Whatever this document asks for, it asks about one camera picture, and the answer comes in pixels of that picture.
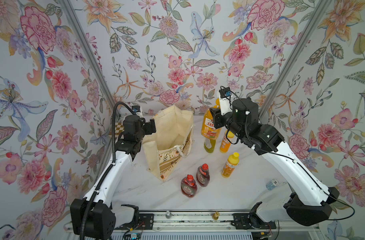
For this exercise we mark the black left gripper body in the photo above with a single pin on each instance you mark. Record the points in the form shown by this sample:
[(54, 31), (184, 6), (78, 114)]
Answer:
[(144, 129)]

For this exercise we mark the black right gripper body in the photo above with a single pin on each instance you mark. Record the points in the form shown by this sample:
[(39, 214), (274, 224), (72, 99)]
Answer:
[(231, 122)]

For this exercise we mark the cream canvas shopping bag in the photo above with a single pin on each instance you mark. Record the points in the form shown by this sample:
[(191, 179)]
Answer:
[(171, 143)]

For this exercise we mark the large orange pump soap bottle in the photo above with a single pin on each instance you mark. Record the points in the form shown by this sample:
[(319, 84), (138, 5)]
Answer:
[(208, 130)]

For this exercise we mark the red Fairy dish soap bottle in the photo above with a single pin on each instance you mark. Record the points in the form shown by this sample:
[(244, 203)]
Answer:
[(188, 186)]

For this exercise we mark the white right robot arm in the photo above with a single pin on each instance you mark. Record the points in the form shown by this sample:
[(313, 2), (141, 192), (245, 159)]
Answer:
[(310, 200)]

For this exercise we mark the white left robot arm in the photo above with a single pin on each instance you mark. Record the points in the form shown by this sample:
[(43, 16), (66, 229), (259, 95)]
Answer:
[(94, 216)]

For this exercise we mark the wooden chess board box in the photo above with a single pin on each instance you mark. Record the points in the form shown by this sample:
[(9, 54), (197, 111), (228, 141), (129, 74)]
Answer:
[(118, 128)]

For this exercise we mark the orange bottle yellow cap rear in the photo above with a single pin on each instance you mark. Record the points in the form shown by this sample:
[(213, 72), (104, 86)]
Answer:
[(225, 144)]

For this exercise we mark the orange bottle yellow cap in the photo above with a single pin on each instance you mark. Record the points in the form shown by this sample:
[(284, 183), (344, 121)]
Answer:
[(225, 144), (230, 165)]

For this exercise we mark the orange bottle yellow cap front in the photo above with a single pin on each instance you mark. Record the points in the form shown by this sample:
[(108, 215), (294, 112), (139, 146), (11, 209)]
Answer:
[(230, 165)]

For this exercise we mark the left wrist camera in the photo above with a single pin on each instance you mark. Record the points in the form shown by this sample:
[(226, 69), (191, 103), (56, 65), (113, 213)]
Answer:
[(137, 110)]

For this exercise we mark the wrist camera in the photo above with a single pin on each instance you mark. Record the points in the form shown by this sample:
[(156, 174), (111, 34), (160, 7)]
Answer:
[(225, 100), (137, 110)]

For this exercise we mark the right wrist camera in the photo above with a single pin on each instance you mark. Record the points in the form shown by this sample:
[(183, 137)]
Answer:
[(225, 100)]

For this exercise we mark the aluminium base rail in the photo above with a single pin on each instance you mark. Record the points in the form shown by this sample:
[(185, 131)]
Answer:
[(210, 225)]

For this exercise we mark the aluminium corner post right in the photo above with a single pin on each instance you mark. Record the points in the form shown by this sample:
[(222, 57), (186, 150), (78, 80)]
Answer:
[(310, 27)]

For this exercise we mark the aluminium corner post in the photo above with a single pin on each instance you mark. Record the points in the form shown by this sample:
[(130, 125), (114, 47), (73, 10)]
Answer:
[(81, 37), (310, 27)]

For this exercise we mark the aluminium corner post left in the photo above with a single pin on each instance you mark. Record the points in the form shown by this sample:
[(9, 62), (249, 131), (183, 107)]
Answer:
[(81, 37)]

